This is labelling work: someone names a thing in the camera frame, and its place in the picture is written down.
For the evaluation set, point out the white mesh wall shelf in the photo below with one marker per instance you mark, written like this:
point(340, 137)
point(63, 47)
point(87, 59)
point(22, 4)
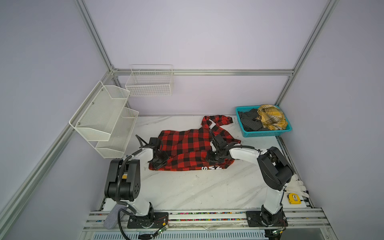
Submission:
point(105, 121)

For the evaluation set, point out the red black plaid shirt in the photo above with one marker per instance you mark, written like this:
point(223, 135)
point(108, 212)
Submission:
point(189, 150)

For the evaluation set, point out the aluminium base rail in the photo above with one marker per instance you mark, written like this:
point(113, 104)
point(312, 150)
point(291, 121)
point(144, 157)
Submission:
point(297, 224)

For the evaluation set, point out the yellow plaid shirt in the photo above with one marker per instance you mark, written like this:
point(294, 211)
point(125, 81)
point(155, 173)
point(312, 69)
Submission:
point(272, 118)

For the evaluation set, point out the white work glove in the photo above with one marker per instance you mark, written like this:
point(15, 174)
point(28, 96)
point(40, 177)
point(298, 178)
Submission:
point(296, 186)

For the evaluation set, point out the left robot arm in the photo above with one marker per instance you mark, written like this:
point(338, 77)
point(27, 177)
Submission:
point(123, 185)

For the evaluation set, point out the white wire wall basket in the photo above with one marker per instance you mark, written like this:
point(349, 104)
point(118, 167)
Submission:
point(150, 80)

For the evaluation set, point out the teal plastic basket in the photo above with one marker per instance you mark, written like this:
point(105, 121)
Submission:
point(268, 133)

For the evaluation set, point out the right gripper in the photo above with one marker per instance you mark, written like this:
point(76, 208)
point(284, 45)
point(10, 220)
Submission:
point(211, 160)

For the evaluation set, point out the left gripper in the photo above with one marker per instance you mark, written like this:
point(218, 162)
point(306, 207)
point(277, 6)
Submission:
point(165, 158)

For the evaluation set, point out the yellow tape measure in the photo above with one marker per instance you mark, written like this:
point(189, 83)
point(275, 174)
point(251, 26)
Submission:
point(294, 199)

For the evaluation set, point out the dark grey shirt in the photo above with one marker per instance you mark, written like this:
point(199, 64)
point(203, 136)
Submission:
point(250, 121)

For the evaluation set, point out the grey foam pad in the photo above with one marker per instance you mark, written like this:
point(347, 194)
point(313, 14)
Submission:
point(112, 219)

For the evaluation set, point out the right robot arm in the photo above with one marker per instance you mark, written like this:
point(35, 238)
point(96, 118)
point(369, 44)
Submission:
point(275, 169)

